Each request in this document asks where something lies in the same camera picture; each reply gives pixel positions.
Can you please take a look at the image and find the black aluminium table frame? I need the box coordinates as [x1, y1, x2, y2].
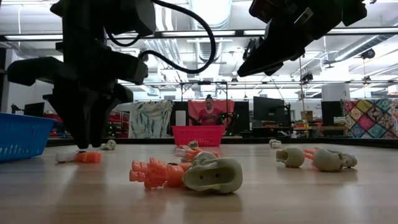
[45, 136, 398, 147]

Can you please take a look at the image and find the colourful patchwork quilt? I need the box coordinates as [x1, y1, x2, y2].
[341, 98, 398, 139]

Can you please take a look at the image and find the blue plastic basket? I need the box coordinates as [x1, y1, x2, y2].
[0, 112, 58, 163]

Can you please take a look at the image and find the black overhead frame bar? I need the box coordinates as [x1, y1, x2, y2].
[0, 27, 398, 41]

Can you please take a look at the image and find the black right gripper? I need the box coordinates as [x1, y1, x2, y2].
[236, 0, 343, 78]

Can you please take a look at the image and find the small black monitor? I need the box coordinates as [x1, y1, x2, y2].
[24, 101, 45, 118]

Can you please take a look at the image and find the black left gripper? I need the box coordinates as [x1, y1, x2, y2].
[6, 30, 149, 150]

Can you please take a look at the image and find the white green painted cloth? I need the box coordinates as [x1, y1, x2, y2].
[129, 100, 174, 139]

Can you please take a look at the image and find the white box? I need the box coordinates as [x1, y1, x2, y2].
[175, 110, 187, 126]

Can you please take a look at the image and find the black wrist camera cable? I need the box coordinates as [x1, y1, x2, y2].
[105, 0, 218, 75]

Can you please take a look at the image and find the large black monitor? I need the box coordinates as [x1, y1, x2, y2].
[252, 96, 292, 124]

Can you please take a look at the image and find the red plastic basket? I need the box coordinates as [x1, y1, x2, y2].
[170, 125, 226, 147]

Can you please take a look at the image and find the black partition panel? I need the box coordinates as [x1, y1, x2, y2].
[169, 101, 189, 136]
[233, 101, 251, 135]

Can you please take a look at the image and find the person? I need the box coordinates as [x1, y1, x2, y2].
[198, 94, 223, 126]

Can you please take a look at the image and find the red backdrop cloth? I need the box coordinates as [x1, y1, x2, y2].
[188, 100, 236, 127]

